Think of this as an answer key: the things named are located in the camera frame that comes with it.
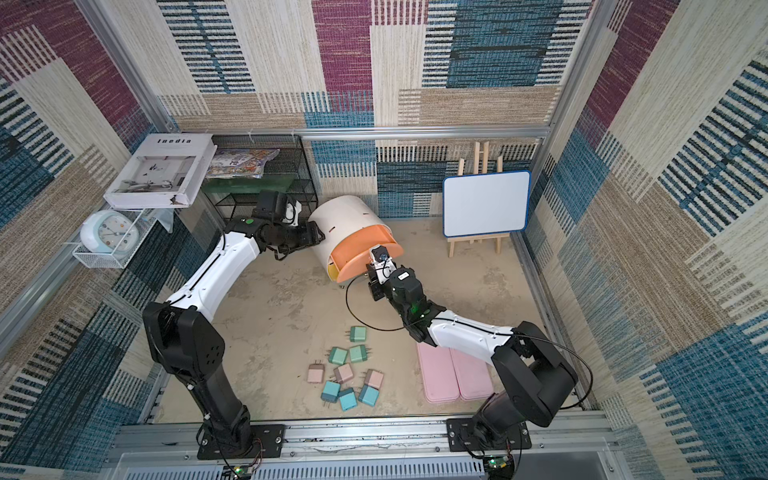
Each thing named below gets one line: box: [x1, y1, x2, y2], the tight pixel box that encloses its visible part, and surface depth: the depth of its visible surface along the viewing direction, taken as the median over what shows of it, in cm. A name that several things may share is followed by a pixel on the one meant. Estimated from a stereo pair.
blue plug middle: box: [338, 388, 357, 411], surface depth 80 cm
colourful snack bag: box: [206, 148, 280, 179], surface depth 85 cm
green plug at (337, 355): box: [324, 347, 349, 365], surface depth 87 cm
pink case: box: [417, 342, 494, 403], surface depth 83 cm
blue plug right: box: [358, 384, 380, 407], surface depth 81 cm
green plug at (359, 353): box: [349, 344, 372, 363], surface depth 87 cm
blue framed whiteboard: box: [442, 170, 532, 238], surface depth 103 cm
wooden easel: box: [447, 141, 510, 257], surface depth 100 cm
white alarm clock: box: [80, 210, 140, 257], surface depth 66 cm
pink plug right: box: [364, 368, 385, 390], surface depth 83 cm
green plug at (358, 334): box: [344, 326, 367, 343], surface depth 91 cm
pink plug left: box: [307, 360, 325, 383], surface depth 85 cm
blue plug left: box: [320, 380, 341, 408], surface depth 81 cm
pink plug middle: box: [333, 363, 353, 384], surface depth 84 cm
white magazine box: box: [103, 133, 218, 209], surface depth 76 cm
